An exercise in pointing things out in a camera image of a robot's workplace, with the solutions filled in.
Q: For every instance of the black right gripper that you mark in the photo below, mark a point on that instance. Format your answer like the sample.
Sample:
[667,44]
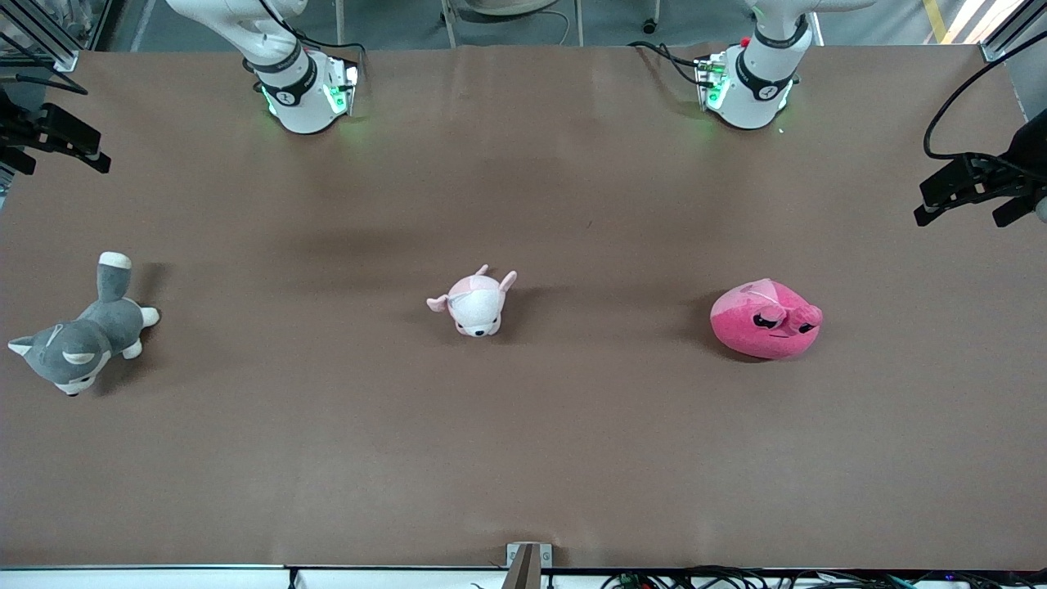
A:
[16,124]

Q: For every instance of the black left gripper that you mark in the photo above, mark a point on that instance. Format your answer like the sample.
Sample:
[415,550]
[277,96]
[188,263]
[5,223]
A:
[1027,153]

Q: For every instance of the hot pink round plush toy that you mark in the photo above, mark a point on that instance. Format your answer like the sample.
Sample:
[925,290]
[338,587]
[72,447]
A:
[752,331]

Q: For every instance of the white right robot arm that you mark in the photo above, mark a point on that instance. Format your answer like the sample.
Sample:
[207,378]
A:
[303,110]

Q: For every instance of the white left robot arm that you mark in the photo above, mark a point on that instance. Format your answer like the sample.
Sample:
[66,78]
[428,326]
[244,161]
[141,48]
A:
[757,98]

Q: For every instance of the grey white plush husky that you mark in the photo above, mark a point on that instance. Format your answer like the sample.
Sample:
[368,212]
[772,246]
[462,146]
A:
[98,331]

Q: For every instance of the thin metal furniture leg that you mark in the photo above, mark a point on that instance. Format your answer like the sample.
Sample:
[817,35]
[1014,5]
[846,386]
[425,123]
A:
[339,20]

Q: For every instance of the light pink plush puppy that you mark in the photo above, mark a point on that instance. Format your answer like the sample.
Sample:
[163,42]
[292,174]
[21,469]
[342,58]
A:
[474,307]

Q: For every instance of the white stool with metal legs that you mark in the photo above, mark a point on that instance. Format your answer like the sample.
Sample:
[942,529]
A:
[507,6]

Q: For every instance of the paper table cover sheet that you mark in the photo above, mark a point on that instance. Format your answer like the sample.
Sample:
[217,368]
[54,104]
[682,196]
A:
[572,450]

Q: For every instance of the aluminium frame profile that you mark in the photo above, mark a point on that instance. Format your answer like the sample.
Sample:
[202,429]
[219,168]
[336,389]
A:
[994,51]
[65,59]

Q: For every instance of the white table edge rail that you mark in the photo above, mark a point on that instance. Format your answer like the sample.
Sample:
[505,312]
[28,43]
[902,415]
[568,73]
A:
[164,579]

